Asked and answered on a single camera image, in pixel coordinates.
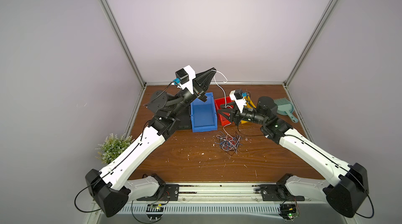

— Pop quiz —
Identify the white cable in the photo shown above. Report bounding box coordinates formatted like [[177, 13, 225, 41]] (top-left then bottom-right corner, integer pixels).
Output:
[[211, 69, 234, 130]]

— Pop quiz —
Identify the coloured cable bundle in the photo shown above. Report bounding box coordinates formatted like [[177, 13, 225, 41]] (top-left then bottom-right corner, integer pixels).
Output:
[[214, 129, 243, 156]]

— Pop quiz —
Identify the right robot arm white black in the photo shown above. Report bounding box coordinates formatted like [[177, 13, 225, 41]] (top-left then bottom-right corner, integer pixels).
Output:
[[217, 94, 371, 218]]

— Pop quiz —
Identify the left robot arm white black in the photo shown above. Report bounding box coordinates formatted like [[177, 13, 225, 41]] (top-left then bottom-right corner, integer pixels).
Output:
[[85, 66, 217, 217]]

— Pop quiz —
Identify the red plastic bin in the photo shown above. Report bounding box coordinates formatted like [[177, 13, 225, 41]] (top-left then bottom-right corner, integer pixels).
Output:
[[214, 96, 234, 127]]

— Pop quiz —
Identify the yellow plastic bin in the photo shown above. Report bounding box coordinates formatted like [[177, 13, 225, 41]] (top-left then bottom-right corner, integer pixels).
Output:
[[245, 94, 256, 112]]

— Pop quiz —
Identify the blue plastic bin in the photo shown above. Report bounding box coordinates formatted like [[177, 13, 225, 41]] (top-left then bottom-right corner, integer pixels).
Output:
[[191, 92, 218, 133]]

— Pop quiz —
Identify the black plastic bin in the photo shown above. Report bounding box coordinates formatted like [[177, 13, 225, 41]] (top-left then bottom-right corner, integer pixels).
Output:
[[176, 108, 192, 130]]

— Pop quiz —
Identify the green dustpan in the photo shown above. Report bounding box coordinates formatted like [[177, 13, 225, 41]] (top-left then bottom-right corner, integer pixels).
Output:
[[274, 98, 299, 123]]

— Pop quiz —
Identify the small green potted plant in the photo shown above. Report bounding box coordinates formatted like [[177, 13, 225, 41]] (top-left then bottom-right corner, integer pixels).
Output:
[[97, 134, 133, 164]]

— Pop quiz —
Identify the right controller board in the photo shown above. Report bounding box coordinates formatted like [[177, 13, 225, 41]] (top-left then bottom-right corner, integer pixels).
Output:
[[279, 204, 299, 221]]

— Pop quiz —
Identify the controller board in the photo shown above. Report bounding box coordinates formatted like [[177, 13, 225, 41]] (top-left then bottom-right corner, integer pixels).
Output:
[[146, 204, 164, 223], [279, 204, 299, 221]]

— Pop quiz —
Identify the left controller board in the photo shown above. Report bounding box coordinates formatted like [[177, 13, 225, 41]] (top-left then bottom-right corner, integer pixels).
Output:
[[146, 204, 164, 223]]

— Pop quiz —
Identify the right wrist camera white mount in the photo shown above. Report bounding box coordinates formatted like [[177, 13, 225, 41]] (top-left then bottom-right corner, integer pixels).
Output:
[[229, 89, 247, 113]]

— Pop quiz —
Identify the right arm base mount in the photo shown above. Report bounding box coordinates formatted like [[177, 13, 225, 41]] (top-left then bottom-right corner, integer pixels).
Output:
[[254, 173, 305, 202]]

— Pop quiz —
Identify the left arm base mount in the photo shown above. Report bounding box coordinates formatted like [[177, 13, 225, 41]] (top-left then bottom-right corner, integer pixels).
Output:
[[135, 174, 180, 202]]

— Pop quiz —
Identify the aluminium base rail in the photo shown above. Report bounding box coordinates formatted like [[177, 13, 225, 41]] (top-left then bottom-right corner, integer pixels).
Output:
[[118, 183, 327, 218]]

